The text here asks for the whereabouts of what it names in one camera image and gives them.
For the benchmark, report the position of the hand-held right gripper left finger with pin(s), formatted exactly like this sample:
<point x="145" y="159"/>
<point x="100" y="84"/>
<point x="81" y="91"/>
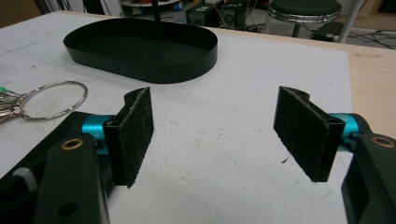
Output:
<point x="130" y="137"/>

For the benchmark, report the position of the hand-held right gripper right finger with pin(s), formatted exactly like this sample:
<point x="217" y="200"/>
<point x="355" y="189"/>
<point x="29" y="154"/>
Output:
<point x="305" y="133"/>

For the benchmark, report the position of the black key stand with tray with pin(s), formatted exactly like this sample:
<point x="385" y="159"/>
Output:
<point x="140" y="67"/>

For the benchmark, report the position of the white foam mat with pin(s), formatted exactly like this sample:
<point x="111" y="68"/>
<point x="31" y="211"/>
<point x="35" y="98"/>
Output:
<point x="205" y="161"/>

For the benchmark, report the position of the black flat box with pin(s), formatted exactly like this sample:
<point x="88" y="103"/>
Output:
<point x="327" y="31"/>

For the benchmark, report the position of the white metal stand leg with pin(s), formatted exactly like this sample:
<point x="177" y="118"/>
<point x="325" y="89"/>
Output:
<point x="350" y="21"/>

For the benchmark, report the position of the black round stool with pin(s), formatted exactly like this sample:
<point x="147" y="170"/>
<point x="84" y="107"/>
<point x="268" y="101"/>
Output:
<point x="303" y="11"/>

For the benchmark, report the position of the white round table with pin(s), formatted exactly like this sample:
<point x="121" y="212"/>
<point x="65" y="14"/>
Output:
<point x="146" y="4"/>

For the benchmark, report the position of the black computer tower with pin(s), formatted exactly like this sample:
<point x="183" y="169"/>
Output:
<point x="200" y="15"/>
<point x="232" y="14"/>

